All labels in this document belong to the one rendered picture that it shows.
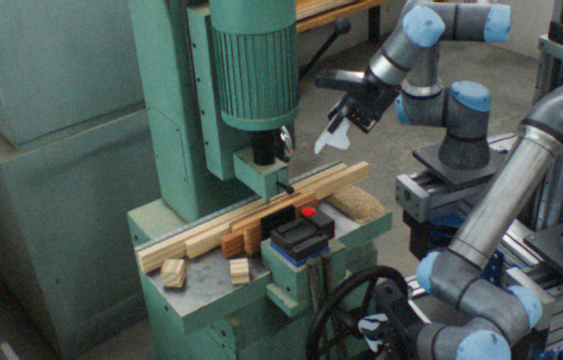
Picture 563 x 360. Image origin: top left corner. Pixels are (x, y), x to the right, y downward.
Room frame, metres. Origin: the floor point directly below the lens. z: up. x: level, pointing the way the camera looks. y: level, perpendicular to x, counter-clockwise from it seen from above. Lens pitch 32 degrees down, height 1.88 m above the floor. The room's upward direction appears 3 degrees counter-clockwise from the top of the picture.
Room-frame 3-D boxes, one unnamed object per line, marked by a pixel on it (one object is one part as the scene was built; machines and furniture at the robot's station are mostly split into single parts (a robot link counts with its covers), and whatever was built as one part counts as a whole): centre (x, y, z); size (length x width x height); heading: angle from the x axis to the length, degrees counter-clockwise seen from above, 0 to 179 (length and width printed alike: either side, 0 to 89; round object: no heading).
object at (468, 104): (1.73, -0.55, 0.98); 0.13 x 0.12 x 0.14; 73
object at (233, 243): (1.28, 0.04, 0.92); 0.23 x 0.02 x 0.05; 124
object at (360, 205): (1.40, -0.19, 0.92); 0.14 x 0.09 x 0.04; 34
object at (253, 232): (1.27, 0.00, 0.94); 0.20 x 0.01 x 0.08; 124
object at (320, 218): (1.17, -0.05, 0.99); 0.13 x 0.11 x 0.06; 124
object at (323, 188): (1.38, -0.01, 0.92); 0.55 x 0.02 x 0.04; 124
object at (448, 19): (1.33, -0.32, 1.40); 0.11 x 0.11 x 0.08; 73
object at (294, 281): (1.17, -0.04, 0.92); 0.15 x 0.13 x 0.09; 124
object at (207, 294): (1.24, 0.00, 0.87); 0.61 x 0.30 x 0.06; 124
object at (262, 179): (1.37, 0.04, 1.03); 0.14 x 0.07 x 0.09; 34
